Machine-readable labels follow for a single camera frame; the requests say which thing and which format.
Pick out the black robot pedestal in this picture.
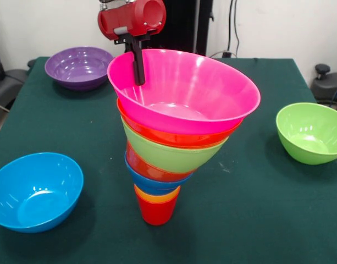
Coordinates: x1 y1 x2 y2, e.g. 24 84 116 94
123 0 214 58

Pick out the dark grey chair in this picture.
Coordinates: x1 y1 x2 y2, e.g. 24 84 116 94
0 68 29 111
311 63 337 112

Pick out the small ribbed orange-red bowl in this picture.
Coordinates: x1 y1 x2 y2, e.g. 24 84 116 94
125 139 195 183

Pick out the light blue plastic bowl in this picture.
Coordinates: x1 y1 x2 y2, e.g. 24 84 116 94
0 152 85 234

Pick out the green plastic bowl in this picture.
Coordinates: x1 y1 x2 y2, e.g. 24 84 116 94
120 117 230 174
276 102 337 166

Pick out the small dark blue bowl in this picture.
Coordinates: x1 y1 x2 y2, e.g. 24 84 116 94
124 151 194 196

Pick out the large orange-red plastic bowl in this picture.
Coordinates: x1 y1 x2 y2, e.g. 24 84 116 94
116 97 244 149

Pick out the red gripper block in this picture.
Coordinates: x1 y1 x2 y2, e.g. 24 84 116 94
97 0 167 86

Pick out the dark green tablecloth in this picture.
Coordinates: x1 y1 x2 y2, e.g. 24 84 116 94
0 56 337 264

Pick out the red plastic cup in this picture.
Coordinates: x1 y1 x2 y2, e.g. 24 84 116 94
136 194 180 227

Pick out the pink plastic bowl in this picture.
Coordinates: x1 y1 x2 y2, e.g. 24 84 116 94
107 48 262 136

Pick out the purple plastic bowl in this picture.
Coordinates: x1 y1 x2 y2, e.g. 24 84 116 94
44 46 115 92

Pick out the orange plastic cup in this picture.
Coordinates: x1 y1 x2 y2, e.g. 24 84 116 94
135 191 181 205
134 183 182 204

